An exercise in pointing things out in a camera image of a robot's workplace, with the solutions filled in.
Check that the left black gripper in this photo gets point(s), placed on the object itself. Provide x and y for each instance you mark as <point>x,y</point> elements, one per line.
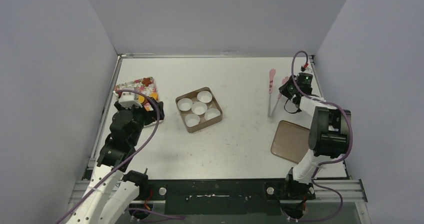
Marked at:
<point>151,116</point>

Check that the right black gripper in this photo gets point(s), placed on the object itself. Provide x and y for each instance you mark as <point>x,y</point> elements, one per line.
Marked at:
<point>286,91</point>

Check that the orange round cookie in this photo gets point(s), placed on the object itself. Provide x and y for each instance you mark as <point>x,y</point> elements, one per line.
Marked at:
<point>154,96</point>
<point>141,99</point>

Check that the pink cat paw tongs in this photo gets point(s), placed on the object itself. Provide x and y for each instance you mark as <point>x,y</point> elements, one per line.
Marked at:
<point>270,112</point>

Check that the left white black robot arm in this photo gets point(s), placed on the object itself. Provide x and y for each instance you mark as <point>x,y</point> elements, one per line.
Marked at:
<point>112,187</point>

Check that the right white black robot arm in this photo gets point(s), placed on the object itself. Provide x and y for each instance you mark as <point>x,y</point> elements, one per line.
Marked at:
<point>328,139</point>

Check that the floral cookie tray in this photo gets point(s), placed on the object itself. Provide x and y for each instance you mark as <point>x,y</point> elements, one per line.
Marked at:
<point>142,85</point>

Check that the brown star cookie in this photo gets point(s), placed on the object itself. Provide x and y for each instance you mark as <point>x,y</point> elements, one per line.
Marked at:
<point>146,81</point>

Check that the white paper cup left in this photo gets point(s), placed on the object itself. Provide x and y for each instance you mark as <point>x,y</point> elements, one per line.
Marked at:
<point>185,104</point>

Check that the white paper cup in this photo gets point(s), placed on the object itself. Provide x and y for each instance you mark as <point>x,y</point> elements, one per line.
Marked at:
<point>211,113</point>
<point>185,104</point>
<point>192,120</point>
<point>204,96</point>
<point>199,108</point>

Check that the white paper cup front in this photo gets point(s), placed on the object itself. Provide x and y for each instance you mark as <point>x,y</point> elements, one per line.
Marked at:
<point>192,120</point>

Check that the brown square cookie box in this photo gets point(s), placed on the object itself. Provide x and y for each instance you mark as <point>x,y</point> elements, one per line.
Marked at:
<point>203,123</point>

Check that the white paper cup centre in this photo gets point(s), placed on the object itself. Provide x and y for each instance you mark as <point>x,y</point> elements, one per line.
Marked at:
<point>199,108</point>

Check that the white paper cup back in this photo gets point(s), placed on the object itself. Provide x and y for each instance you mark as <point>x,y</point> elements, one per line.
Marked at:
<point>204,96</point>

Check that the white paper cup right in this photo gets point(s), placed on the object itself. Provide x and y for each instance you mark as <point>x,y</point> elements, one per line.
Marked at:
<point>211,113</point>

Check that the brown box lid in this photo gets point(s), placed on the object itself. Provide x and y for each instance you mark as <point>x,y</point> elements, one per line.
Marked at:
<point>290,142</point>

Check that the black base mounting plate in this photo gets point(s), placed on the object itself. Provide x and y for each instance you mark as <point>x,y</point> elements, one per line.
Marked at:
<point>223,197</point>

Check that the aluminium frame rail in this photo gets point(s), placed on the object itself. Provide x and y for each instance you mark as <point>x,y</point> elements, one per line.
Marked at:
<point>351,190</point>

